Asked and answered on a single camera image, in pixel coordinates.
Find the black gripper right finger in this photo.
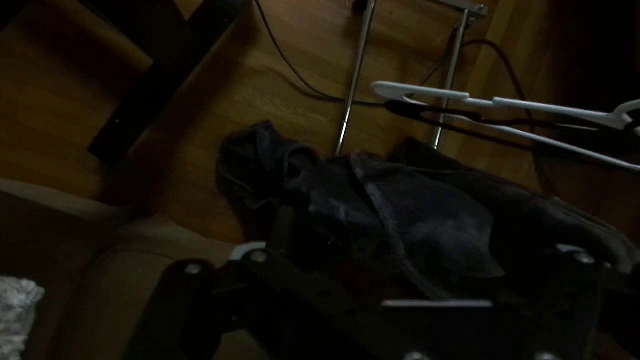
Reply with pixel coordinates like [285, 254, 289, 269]
[532, 242, 640, 360]

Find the metal clothes rack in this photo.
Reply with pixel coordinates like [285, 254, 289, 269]
[333, 0, 492, 156]

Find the dark hanging garment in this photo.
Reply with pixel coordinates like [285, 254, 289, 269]
[216, 119, 640, 305]

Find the white striped textured pillow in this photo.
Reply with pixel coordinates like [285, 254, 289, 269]
[0, 276, 46, 360]

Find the white plastic coat hanger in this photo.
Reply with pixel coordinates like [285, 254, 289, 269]
[369, 79, 640, 176]

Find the black coat hanger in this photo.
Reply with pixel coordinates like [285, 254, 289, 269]
[383, 99, 640, 163]

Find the black floor cable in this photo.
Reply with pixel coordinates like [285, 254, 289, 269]
[252, 0, 557, 196]

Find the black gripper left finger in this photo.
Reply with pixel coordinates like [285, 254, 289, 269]
[127, 242, 283, 360]

